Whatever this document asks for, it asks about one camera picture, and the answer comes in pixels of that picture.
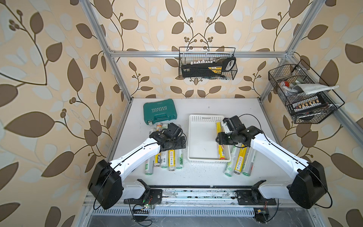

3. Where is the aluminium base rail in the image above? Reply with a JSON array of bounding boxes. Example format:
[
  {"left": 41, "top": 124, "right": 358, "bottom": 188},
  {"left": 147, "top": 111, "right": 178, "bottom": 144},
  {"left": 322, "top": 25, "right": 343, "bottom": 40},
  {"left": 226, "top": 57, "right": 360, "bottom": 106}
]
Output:
[{"left": 82, "top": 185, "right": 320, "bottom": 218}]

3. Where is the yellow red wrap roll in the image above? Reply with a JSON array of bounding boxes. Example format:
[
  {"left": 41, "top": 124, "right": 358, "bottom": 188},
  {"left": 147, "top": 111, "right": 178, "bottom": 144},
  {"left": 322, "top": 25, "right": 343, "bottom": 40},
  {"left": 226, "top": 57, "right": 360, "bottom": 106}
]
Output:
[{"left": 154, "top": 123, "right": 163, "bottom": 167}]

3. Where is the white perforated plastic basket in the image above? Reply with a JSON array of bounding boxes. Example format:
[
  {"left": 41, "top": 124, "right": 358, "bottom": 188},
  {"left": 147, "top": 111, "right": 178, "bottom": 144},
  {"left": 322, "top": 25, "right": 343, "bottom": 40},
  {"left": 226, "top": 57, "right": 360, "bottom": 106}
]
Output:
[{"left": 187, "top": 114, "right": 231, "bottom": 163}]

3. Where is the aluminium frame post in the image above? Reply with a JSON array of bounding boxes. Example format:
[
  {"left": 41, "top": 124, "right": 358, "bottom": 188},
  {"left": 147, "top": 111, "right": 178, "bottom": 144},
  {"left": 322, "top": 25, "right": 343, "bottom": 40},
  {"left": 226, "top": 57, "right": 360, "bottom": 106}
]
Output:
[
  {"left": 80, "top": 0, "right": 132, "bottom": 103},
  {"left": 259, "top": 0, "right": 327, "bottom": 103}
]

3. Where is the horizontal aluminium frame bar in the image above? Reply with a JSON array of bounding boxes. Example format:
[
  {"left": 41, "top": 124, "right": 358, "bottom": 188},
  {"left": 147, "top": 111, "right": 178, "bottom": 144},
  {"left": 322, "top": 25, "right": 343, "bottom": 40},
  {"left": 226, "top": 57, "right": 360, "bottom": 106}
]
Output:
[{"left": 109, "top": 50, "right": 288, "bottom": 58}]

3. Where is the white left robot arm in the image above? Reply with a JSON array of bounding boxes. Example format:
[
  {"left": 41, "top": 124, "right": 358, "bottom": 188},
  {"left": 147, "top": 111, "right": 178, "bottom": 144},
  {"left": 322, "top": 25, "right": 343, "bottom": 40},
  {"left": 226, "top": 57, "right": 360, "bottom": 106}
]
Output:
[{"left": 88, "top": 123, "right": 186, "bottom": 210}]

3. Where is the yellow red wrap box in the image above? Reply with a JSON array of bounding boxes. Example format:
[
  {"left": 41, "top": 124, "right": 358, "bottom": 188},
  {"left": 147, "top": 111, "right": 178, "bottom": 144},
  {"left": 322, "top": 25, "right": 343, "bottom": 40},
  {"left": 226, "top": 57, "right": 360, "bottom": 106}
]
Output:
[{"left": 216, "top": 122, "right": 226, "bottom": 160}]

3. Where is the white green label wrap roll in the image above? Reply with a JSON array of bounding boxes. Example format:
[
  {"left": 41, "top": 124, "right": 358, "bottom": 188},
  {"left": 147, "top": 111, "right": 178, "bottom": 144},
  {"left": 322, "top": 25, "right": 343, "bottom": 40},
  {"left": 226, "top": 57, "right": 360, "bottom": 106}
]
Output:
[{"left": 160, "top": 124, "right": 168, "bottom": 168}]

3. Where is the right aluminium frame post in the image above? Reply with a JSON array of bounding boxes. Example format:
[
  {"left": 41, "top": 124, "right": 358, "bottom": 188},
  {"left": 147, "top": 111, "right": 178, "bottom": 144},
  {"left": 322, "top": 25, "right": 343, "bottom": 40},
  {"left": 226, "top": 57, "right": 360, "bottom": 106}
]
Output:
[{"left": 259, "top": 0, "right": 327, "bottom": 103}]

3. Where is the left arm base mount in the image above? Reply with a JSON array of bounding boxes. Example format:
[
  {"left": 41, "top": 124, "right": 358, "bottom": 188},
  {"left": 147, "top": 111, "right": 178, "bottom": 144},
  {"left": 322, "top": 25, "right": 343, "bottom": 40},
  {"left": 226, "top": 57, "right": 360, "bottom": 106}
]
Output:
[{"left": 122, "top": 179, "right": 163, "bottom": 205}]

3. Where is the black wire basket wall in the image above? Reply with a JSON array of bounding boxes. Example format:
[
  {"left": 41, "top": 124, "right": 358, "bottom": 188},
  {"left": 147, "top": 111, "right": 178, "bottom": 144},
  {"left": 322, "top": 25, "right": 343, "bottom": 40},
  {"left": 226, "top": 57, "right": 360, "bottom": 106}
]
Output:
[
  {"left": 268, "top": 60, "right": 345, "bottom": 124},
  {"left": 178, "top": 46, "right": 238, "bottom": 80}
]

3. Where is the white barcode wrap roll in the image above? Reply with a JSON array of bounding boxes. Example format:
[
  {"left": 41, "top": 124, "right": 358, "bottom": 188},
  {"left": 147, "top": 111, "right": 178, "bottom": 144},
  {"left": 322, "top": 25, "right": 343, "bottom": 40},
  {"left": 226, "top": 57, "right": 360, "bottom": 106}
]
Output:
[{"left": 145, "top": 156, "right": 154, "bottom": 176}]

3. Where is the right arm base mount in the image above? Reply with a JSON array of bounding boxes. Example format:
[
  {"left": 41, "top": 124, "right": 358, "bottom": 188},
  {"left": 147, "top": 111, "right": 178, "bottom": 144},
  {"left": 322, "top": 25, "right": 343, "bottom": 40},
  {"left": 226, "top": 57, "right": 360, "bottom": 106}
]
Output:
[{"left": 235, "top": 180, "right": 277, "bottom": 205}]

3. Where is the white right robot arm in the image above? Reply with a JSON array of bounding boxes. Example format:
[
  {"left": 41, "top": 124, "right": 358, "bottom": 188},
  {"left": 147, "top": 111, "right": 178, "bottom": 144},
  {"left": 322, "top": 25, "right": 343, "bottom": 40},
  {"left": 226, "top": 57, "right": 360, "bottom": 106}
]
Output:
[{"left": 216, "top": 115, "right": 329, "bottom": 209}]

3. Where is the white green roll group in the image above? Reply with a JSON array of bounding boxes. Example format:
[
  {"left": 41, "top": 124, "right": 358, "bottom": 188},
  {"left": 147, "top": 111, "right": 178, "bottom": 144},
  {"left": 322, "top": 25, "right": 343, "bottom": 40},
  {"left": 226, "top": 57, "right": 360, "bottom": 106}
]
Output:
[{"left": 224, "top": 146, "right": 240, "bottom": 177}]

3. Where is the white folded paper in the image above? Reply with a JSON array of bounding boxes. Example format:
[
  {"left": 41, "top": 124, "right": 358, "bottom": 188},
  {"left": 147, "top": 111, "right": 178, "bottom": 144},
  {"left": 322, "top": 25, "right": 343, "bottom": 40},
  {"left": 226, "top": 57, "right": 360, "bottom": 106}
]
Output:
[{"left": 292, "top": 84, "right": 339, "bottom": 95}]

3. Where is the socket bit set tray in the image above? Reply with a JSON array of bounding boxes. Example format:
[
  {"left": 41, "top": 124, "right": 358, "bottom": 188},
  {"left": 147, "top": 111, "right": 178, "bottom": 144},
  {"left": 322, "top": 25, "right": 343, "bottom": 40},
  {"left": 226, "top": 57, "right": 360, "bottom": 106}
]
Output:
[{"left": 292, "top": 96, "right": 328, "bottom": 113}]

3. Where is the black wire basket right wall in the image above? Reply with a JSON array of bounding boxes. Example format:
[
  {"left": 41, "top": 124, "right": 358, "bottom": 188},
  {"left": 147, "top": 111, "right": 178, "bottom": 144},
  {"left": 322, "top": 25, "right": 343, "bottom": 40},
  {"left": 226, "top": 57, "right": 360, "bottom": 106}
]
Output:
[{"left": 268, "top": 60, "right": 345, "bottom": 124}]

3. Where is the green white roll far right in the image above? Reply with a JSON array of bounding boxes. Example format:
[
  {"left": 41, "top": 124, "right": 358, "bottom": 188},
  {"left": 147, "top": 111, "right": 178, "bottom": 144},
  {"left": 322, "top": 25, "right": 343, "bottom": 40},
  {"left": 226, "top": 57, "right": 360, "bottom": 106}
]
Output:
[{"left": 242, "top": 148, "right": 256, "bottom": 176}]

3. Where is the black yellow tool in basket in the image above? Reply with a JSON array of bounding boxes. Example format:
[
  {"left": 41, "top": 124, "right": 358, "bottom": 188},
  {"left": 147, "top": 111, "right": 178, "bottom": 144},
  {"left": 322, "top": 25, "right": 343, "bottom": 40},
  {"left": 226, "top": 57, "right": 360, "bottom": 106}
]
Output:
[{"left": 179, "top": 57, "right": 237, "bottom": 79}]

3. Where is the green plastic tool case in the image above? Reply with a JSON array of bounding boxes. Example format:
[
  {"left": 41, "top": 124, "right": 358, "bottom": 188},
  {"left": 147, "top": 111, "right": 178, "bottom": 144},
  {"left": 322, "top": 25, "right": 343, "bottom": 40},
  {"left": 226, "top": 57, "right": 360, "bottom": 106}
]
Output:
[{"left": 143, "top": 99, "right": 177, "bottom": 125}]

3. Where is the yellow wrap roll group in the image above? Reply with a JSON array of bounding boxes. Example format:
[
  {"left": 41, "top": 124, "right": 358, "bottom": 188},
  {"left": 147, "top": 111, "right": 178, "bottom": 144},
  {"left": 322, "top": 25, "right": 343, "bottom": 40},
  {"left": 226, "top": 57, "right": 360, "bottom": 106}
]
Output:
[
  {"left": 233, "top": 147, "right": 248, "bottom": 175},
  {"left": 168, "top": 150, "right": 175, "bottom": 172}
]

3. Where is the black wire basket back wall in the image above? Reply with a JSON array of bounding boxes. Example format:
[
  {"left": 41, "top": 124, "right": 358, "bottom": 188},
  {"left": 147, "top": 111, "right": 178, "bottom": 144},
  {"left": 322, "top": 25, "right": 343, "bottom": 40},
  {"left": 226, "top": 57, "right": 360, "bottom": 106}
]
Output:
[{"left": 178, "top": 46, "right": 238, "bottom": 80}]

